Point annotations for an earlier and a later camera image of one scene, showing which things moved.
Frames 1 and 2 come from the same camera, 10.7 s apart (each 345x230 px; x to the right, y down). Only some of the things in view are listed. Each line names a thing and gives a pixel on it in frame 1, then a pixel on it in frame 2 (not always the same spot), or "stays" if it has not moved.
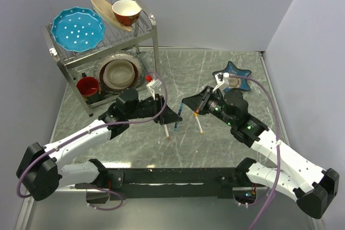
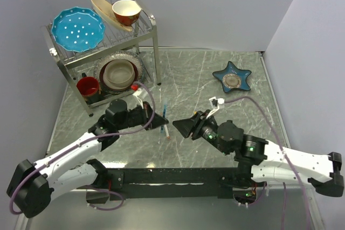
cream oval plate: x=104 y=10 stays
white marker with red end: x=166 y=131 stays
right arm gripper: x=199 y=101 to x=195 y=124
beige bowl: x=118 y=74 stays
